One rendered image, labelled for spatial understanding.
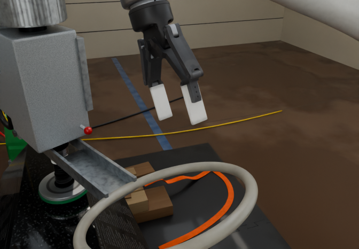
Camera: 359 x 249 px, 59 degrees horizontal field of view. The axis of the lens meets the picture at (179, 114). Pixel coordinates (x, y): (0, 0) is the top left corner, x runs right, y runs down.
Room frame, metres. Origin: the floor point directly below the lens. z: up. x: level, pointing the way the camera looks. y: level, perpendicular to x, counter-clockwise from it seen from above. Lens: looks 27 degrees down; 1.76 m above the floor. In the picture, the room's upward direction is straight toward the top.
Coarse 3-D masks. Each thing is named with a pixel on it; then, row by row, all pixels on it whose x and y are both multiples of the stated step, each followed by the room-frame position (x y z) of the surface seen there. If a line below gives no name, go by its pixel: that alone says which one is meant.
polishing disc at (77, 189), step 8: (48, 176) 1.14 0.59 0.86; (40, 184) 1.09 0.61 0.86; (48, 184) 1.09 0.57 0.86; (80, 184) 1.09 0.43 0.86; (40, 192) 1.04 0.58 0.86; (48, 192) 1.04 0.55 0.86; (56, 192) 1.04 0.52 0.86; (64, 192) 1.04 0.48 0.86; (72, 192) 1.04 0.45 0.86; (80, 192) 1.04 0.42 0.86; (56, 200) 1.00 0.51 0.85
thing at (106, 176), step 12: (12, 132) 1.18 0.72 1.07; (72, 144) 1.11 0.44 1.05; (84, 144) 1.04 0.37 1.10; (48, 156) 1.03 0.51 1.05; (60, 156) 0.96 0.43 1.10; (72, 156) 1.02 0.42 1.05; (84, 156) 1.02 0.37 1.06; (96, 156) 0.98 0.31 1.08; (72, 168) 0.88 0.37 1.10; (84, 168) 0.94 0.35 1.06; (96, 168) 0.94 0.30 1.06; (108, 168) 0.93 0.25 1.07; (120, 168) 0.88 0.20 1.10; (84, 180) 0.83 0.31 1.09; (96, 180) 0.87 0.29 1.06; (108, 180) 0.87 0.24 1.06; (120, 180) 0.87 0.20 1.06; (132, 180) 0.83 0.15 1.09; (96, 192) 0.78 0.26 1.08; (108, 192) 0.80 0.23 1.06
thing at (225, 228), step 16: (144, 176) 0.84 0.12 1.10; (160, 176) 0.85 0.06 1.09; (240, 176) 0.69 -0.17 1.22; (112, 192) 0.77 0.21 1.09; (128, 192) 0.80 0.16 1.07; (256, 192) 0.59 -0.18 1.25; (96, 208) 0.69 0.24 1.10; (240, 208) 0.52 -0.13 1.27; (80, 224) 0.61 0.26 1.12; (224, 224) 0.47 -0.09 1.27; (240, 224) 0.49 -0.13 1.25; (80, 240) 0.53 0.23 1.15; (192, 240) 0.44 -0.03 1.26; (208, 240) 0.44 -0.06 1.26
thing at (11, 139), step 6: (6, 132) 2.31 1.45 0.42; (6, 138) 2.31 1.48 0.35; (12, 138) 2.29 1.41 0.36; (18, 138) 2.29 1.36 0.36; (6, 144) 2.30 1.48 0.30; (12, 144) 2.28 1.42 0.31; (18, 144) 2.28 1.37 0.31; (24, 144) 2.28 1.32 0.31; (12, 150) 2.27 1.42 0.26; (18, 150) 2.27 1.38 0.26; (12, 156) 2.26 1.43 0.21
